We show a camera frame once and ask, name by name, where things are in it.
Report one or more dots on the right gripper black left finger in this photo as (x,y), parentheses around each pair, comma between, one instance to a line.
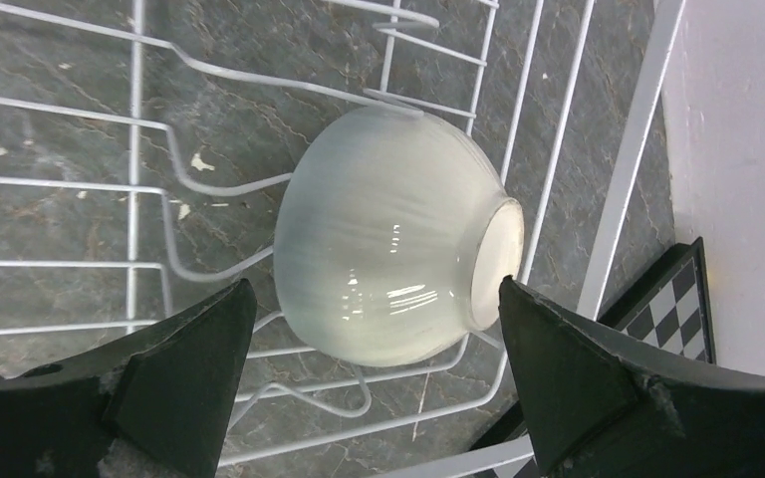
(156,402)

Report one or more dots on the white ribbed bowl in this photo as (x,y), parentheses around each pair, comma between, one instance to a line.
(392,239)

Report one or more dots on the black white chessboard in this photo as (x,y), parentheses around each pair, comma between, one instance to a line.
(668,307)

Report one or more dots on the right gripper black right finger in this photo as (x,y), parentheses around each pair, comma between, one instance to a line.
(598,403)

